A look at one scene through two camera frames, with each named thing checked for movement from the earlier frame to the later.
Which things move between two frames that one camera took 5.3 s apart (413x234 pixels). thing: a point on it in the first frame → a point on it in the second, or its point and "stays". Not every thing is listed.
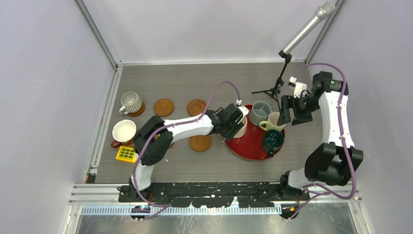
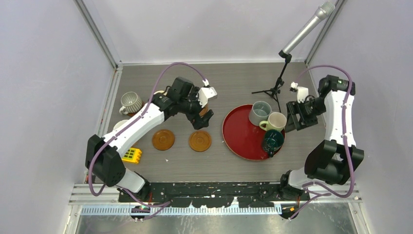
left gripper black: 228,134 → 195,118
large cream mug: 242,132 → 161,91
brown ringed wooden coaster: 200,143 stays
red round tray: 250,146 stays
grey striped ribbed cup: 131,103 stays
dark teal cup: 272,140 stays
